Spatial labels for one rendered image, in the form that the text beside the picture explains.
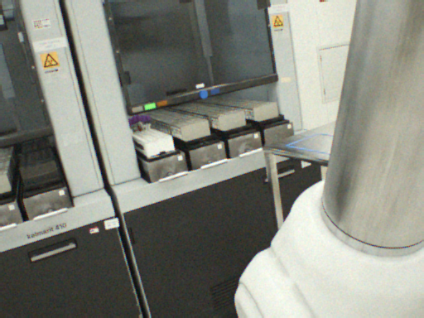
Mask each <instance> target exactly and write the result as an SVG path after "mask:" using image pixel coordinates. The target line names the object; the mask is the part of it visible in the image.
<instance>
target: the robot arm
mask: <svg viewBox="0 0 424 318"><path fill-rule="evenodd" d="M342 84H343V86H342V90H341V93H340V103H339V107H338V113H337V117H336V124H335V130H334V134H333V135H334V137H333V141H332V144H331V148H330V157H329V161H328V165H327V172H326V176H325V179H324V180H323V181H321V182H319V183H316V184H314V185H313V186H312V187H310V188H308V189H307V190H304V192H303V193H302V194H301V195H300V196H299V197H298V198H297V200H296V202H294V205H293V206H292V208H291V212H290V214H289V215H288V217H287V218H286V220H285V222H284V223H283V225H282V227H281V228H280V229H279V230H278V232H277V234H276V235H275V238H274V239H273V240H272V242H271V247H270V248H268V249H265V250H263V251H262V252H260V253H258V254H256V257H254V258H253V260H252V262H251V263H250V264H249V265H248V267H247V268H246V269H245V270H244V273H243V274H242V276H241V278H240V280H239V283H238V289H237V292H236V294H235V298H234V301H235V305H236V311H237V313H238V317H239V318H424V0H357V2H356V4H355V11H354V20H353V26H352V30H351V37H350V40H349V49H348V56H347V60H346V66H345V70H344V79H343V83H342Z"/></svg>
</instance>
